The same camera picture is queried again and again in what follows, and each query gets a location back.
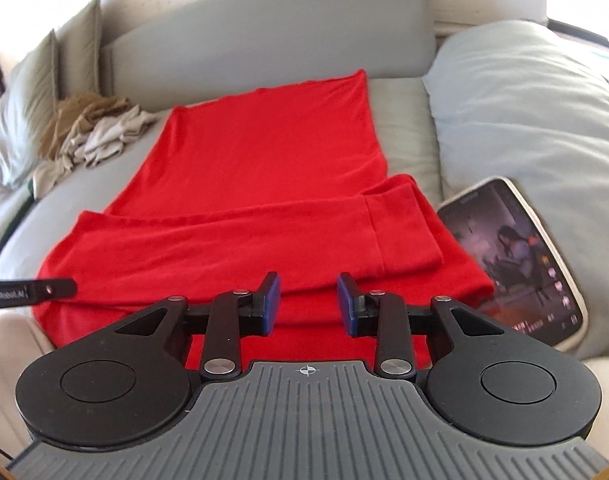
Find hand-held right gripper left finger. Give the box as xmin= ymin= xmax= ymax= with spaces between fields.
xmin=112 ymin=271 xmax=282 ymax=381

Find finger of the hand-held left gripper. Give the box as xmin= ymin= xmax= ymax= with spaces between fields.
xmin=28 ymin=278 xmax=78 ymax=302

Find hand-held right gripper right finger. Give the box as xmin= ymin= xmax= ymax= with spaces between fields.
xmin=337 ymin=271 xmax=508 ymax=381

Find red shirt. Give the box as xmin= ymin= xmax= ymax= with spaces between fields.
xmin=32 ymin=71 xmax=495 ymax=371

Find grey garment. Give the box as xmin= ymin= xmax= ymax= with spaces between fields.
xmin=32 ymin=105 xmax=158 ymax=196

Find brown garment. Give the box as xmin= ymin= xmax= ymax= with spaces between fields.
xmin=39 ymin=92 xmax=135 ymax=158

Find smartphone with white case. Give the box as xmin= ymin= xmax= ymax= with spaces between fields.
xmin=436 ymin=176 xmax=589 ymax=353

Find grey sofa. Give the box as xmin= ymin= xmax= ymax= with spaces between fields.
xmin=0 ymin=0 xmax=609 ymax=461

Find beige throw pillows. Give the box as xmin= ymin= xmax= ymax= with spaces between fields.
xmin=54 ymin=0 xmax=102 ymax=98

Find light grey pillow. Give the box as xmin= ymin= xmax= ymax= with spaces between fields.
xmin=423 ymin=20 xmax=609 ymax=361

